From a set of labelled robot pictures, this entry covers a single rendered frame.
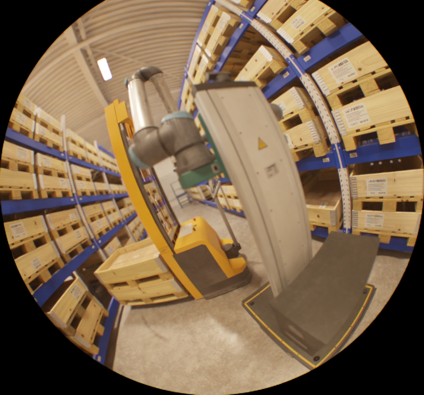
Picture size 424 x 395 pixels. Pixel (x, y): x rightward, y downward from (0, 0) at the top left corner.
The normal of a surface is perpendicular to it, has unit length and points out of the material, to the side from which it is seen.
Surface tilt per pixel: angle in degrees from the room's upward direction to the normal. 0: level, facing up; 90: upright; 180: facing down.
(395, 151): 90
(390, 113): 90
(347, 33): 90
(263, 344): 0
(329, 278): 0
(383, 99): 90
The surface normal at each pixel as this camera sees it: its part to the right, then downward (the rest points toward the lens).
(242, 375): -0.40, -0.91
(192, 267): 0.11, 0.04
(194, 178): 0.33, -0.05
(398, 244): -0.86, 0.41
